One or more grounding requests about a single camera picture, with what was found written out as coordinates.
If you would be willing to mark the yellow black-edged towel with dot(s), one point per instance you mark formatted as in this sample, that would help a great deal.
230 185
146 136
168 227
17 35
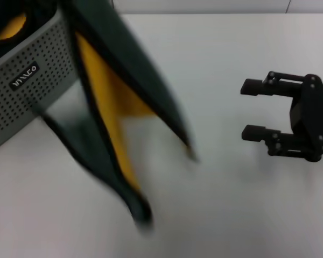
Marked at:
8 29

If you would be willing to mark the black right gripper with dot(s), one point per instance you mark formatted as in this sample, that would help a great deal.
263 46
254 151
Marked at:
315 118

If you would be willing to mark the green yellow-backed towel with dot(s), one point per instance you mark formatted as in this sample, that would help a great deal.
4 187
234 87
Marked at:
129 67

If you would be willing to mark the grey-green perforated storage box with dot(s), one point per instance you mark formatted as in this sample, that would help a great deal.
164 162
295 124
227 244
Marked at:
29 102

